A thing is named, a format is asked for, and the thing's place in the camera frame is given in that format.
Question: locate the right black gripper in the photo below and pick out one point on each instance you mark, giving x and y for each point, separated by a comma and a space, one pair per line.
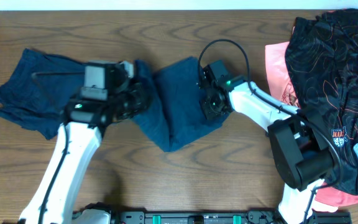
209, 114

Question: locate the dark blue denim shorts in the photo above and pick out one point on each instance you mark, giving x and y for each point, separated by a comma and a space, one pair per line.
174, 118

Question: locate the coral red garment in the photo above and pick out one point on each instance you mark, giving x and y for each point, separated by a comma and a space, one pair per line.
281, 88

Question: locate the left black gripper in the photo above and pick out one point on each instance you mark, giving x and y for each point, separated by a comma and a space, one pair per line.
135, 91

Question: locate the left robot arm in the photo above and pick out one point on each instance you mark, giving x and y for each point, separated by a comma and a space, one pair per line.
110, 94

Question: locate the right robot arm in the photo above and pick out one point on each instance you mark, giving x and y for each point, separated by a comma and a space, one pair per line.
303, 154

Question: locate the black patterned orange-line garment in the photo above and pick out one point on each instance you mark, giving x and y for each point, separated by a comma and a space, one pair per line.
322, 63

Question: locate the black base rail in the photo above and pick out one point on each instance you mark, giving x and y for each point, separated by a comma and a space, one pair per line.
194, 217

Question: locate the folded dark blue shorts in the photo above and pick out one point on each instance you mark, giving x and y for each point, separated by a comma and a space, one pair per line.
39, 87

